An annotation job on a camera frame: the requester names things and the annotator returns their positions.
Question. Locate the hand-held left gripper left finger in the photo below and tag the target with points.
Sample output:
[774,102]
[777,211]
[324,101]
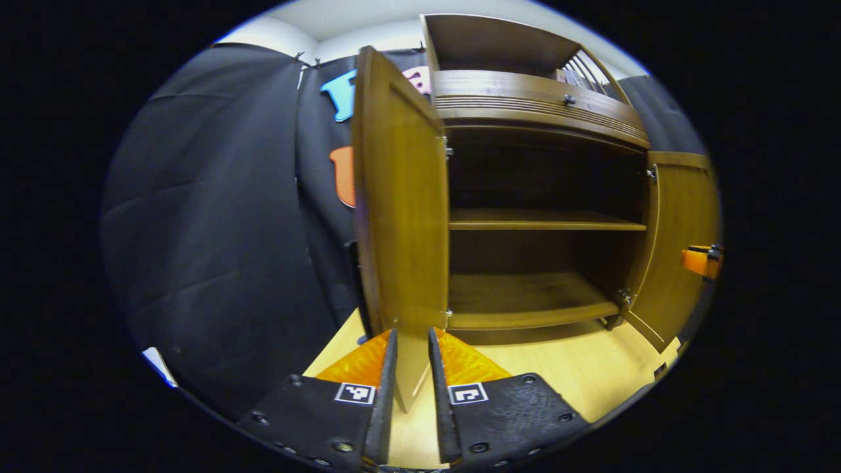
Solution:
[387,407]

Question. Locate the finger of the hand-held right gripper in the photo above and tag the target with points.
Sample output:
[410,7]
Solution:
[698,261]

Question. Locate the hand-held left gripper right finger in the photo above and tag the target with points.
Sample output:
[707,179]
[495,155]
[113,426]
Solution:
[441,407]

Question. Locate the wooden cabinet door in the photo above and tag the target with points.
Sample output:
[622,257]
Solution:
[407,230]
[677,217]

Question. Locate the wooden double-door shoe cabinet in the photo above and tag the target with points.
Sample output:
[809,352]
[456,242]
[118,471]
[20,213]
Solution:
[545,220]

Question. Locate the wooden cabinet drawer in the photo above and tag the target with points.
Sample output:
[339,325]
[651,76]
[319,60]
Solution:
[499,89]

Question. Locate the black backdrop cloth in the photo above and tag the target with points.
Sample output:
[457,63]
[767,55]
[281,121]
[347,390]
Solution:
[217,230]

